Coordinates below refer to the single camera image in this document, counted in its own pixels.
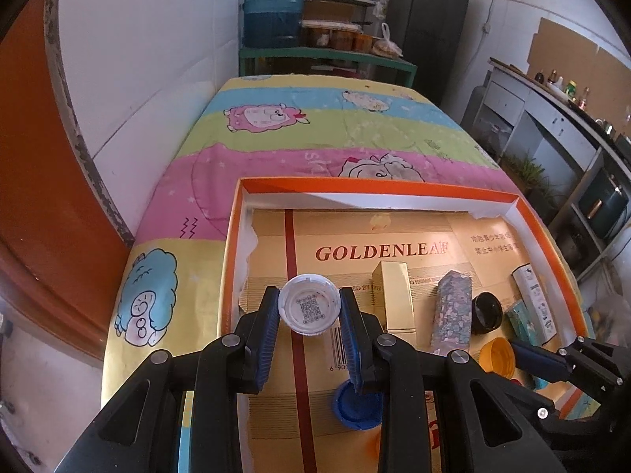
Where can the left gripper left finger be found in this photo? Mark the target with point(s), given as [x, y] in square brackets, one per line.
[139, 429]

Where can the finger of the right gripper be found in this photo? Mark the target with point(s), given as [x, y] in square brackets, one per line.
[597, 369]
[533, 406]

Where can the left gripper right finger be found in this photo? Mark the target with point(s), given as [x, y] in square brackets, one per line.
[480, 429]

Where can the blue bottle cap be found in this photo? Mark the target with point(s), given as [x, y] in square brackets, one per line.
[357, 411]

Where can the clear floral plastic case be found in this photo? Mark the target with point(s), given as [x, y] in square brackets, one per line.
[452, 322]

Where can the teal rectangular box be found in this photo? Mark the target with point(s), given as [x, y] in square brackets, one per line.
[522, 325]

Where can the yellow-orange bottle cap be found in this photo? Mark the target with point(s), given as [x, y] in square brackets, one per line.
[497, 356]

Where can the gold rectangular box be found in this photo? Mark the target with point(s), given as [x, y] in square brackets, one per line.
[393, 300]

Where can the white Hello Kitty box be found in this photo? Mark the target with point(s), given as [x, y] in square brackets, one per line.
[536, 304]

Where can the black bottle cap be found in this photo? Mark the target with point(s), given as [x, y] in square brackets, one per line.
[487, 313]

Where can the white bottle cap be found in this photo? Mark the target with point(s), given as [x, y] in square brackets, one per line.
[309, 304]

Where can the orange bottle cap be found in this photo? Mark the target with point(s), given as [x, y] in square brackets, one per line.
[379, 448]

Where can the orange-rimmed cardboard tray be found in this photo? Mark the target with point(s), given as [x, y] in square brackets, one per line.
[391, 242]

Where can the colourful cartoon quilt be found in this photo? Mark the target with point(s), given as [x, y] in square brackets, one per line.
[173, 295]

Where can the dark green appliance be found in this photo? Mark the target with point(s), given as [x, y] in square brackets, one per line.
[603, 203]

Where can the potted green plant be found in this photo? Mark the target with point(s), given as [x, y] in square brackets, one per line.
[534, 184]

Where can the white kitchen counter cabinet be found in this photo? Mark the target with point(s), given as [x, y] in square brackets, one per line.
[522, 117]

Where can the red wooden door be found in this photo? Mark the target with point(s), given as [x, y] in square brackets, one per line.
[61, 257]

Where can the plastic bag of food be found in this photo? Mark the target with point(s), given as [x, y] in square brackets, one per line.
[384, 46]

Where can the green bench table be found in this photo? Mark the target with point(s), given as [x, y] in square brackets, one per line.
[246, 54]

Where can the black refrigerator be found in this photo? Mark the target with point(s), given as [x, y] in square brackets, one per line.
[428, 33]

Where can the green metal shelf rack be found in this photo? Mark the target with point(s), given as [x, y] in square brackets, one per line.
[341, 25]

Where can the blue water jug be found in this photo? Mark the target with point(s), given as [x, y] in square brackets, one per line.
[272, 23]

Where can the brown cardboard wall panel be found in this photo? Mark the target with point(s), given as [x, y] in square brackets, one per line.
[576, 58]

